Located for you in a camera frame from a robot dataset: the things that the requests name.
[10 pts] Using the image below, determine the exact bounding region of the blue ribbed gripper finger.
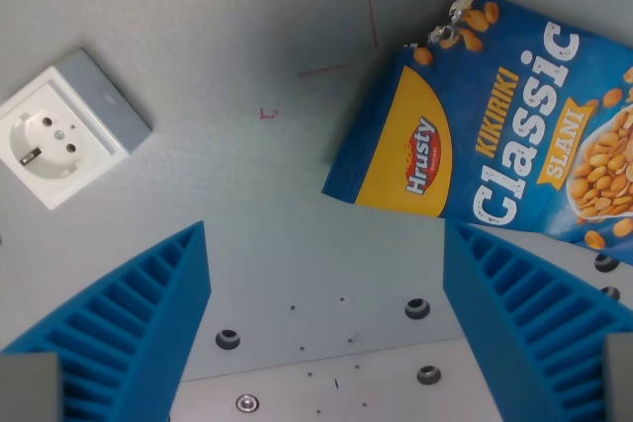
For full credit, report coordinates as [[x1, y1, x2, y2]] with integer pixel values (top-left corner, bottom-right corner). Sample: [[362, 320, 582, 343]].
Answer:
[[0, 220, 213, 422], [442, 220, 633, 422]]

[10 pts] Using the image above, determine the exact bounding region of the white electrical wall socket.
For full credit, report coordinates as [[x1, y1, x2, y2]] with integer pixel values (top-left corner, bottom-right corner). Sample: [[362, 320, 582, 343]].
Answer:
[[0, 48, 154, 211]]

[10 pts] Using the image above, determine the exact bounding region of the grey metal base plate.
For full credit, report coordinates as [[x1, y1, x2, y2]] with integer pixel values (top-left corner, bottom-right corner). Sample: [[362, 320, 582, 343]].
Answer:
[[167, 336, 505, 422]]

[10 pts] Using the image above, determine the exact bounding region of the blue Hrusty peanut bag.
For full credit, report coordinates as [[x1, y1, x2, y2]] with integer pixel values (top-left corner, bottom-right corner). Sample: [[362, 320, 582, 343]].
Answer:
[[321, 0, 633, 267]]

